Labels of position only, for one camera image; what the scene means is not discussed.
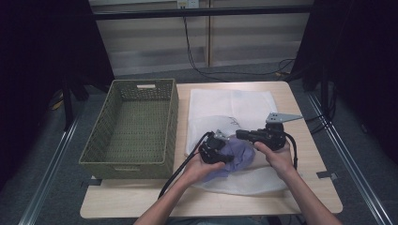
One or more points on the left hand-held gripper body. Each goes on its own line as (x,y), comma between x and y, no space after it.
(212,146)

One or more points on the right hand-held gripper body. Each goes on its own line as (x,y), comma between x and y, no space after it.
(270,137)

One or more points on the light purple cloth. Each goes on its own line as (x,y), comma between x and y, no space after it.
(241,156)

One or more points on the white plastic bag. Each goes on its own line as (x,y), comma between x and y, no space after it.
(231,103)

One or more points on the green woven basket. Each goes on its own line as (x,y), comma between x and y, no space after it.
(137,125)

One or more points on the person's right hand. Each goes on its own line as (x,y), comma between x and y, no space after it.
(280,161)

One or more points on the person's left hand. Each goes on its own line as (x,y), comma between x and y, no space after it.
(197,170)

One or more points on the person's trousers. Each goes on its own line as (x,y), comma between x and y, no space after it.
(219,222)

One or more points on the black curtain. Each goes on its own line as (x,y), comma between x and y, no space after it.
(31,62)
(359,62)

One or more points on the black horizontal bar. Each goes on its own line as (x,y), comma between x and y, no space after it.
(203,12)

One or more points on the black metal stand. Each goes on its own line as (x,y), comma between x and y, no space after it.
(67,106)

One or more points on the grey table bracket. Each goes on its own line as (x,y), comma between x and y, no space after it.
(327,175)

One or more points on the metal floor rail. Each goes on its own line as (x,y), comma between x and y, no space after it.
(47,175)
(350,168)

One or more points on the white wall outlet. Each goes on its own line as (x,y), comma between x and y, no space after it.
(187,3)

